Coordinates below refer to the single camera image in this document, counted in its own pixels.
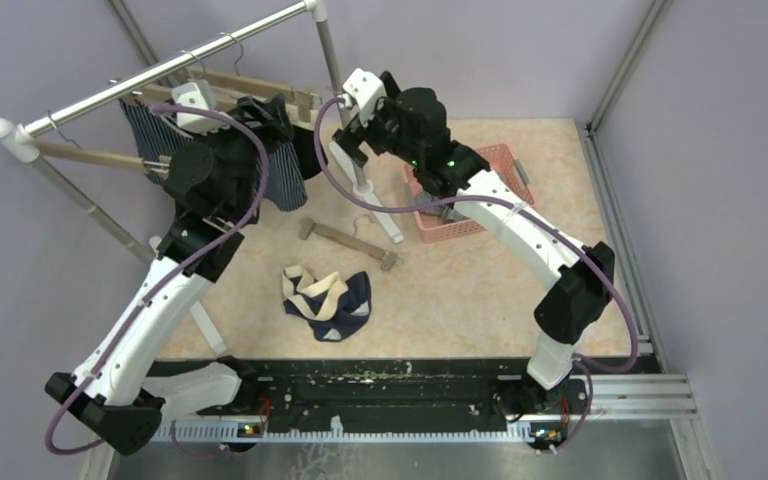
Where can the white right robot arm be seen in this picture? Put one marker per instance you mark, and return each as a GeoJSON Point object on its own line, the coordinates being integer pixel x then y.
{"type": "Point", "coordinates": [411, 125]}

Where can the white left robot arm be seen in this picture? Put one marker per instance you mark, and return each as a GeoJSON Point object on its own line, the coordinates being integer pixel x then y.
{"type": "Point", "coordinates": [221, 166]}

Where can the navy underwear beige waistband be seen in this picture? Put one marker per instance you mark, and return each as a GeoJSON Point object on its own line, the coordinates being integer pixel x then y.
{"type": "Point", "coordinates": [334, 307]}

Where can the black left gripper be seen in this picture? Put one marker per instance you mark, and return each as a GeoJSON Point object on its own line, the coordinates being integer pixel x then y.
{"type": "Point", "coordinates": [276, 125]}

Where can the black underwear beige waistband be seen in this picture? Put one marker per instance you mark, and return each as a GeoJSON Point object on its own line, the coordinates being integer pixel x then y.
{"type": "Point", "coordinates": [306, 152]}

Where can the aluminium frame rail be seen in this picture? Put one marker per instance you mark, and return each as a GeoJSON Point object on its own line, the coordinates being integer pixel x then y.
{"type": "Point", "coordinates": [633, 397]}

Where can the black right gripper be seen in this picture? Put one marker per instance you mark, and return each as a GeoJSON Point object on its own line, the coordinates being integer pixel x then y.
{"type": "Point", "coordinates": [352, 137]}

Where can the navy white striped underwear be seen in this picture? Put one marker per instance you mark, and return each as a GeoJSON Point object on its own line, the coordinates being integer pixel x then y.
{"type": "Point", "coordinates": [155, 137]}

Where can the beige hanger of striped underwear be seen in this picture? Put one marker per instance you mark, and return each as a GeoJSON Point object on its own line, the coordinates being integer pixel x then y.
{"type": "Point", "coordinates": [160, 91]}

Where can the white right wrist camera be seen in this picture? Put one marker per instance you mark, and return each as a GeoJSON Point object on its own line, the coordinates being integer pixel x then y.
{"type": "Point", "coordinates": [361, 92]}

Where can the beige clip hanger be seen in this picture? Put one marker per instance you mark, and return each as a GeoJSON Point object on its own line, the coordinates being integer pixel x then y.
{"type": "Point", "coordinates": [99, 156]}

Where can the beige hanger of black underwear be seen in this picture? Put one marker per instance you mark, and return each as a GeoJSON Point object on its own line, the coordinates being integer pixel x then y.
{"type": "Point", "coordinates": [302, 104]}

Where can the grey striped underwear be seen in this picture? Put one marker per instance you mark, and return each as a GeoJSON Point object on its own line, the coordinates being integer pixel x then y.
{"type": "Point", "coordinates": [445, 212]}

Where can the silver clothes rack rail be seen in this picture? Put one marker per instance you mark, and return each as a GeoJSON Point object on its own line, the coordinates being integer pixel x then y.
{"type": "Point", "coordinates": [76, 311]}

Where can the beige hanger of navy underwear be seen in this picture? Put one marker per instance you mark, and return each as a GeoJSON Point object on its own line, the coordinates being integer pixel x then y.
{"type": "Point", "coordinates": [387, 259]}

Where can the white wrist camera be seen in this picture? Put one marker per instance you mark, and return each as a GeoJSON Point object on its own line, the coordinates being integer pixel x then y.
{"type": "Point", "coordinates": [361, 92]}
{"type": "Point", "coordinates": [195, 94]}

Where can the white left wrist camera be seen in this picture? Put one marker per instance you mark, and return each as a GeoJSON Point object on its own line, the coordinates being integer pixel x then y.
{"type": "Point", "coordinates": [195, 94]}

